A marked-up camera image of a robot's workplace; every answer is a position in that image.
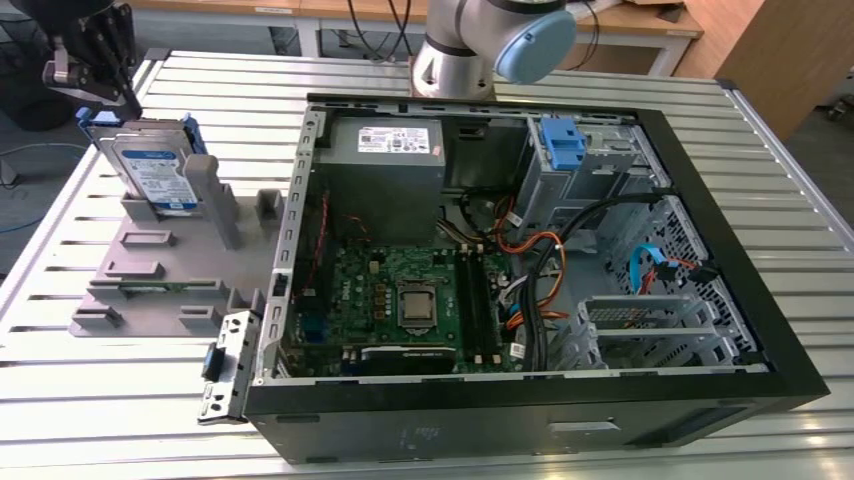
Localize black RAM slot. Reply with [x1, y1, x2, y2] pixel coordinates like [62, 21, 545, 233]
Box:
[474, 243, 503, 364]
[455, 243, 483, 364]

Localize grey plastic parts rack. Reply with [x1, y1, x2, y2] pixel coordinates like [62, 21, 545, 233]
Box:
[70, 153, 289, 339]

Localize wooden top desk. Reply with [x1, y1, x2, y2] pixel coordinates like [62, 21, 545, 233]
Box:
[570, 0, 708, 77]

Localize black graphics card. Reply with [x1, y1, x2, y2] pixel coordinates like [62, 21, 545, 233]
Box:
[359, 343, 461, 375]

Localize thin red wire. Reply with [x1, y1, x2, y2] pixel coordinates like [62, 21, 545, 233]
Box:
[303, 191, 334, 297]

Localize grey metal optical drive cage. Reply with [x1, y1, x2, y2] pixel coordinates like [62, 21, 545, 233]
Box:
[518, 114, 672, 239]

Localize silver CPU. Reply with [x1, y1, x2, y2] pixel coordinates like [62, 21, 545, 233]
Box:
[399, 292, 435, 321]

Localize orange power wire black plug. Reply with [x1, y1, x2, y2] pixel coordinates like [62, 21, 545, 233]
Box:
[657, 257, 721, 289]

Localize grey metal disk bay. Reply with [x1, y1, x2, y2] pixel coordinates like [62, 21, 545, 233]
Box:
[577, 294, 760, 371]

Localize black open PC case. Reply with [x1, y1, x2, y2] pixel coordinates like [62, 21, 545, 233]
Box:
[243, 91, 833, 464]

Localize white frame desk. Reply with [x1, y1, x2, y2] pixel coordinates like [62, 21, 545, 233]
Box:
[130, 0, 433, 59]

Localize orange wire bundle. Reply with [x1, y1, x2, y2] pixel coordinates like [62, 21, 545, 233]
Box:
[497, 230, 570, 332]

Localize green motherboard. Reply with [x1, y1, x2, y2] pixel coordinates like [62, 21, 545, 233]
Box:
[283, 243, 530, 376]

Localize wooden cabinet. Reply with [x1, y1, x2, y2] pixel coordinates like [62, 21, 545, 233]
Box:
[673, 0, 854, 144]

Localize blue data wire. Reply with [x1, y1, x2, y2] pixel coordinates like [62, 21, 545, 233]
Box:
[629, 242, 669, 299]

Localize pale blue floor cable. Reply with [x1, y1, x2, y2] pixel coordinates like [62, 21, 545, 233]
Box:
[0, 141, 90, 236]

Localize black caster wheels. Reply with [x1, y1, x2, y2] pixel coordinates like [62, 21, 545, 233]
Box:
[825, 92, 854, 121]

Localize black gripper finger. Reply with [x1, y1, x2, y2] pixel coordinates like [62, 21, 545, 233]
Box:
[46, 64, 130, 108]
[82, 3, 147, 123]

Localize grey power supply unit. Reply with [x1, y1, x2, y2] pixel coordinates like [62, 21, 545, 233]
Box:
[313, 115, 447, 246]

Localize hinged metal bracket blue tab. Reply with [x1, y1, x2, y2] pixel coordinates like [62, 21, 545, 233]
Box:
[197, 308, 263, 426]

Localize black cable bundle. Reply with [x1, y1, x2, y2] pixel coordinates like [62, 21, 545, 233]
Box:
[521, 192, 677, 372]

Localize black waste bin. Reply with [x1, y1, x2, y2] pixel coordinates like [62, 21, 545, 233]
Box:
[0, 14, 80, 132]

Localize CPU socket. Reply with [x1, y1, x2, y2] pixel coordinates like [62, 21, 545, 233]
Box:
[394, 279, 442, 337]

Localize green RAM stick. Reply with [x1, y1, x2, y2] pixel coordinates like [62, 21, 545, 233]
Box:
[118, 282, 193, 293]

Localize hard disk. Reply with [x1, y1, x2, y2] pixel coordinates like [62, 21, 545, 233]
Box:
[75, 106, 211, 219]

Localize blue plastic drive latch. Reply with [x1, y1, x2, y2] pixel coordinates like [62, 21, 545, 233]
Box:
[541, 115, 589, 172]

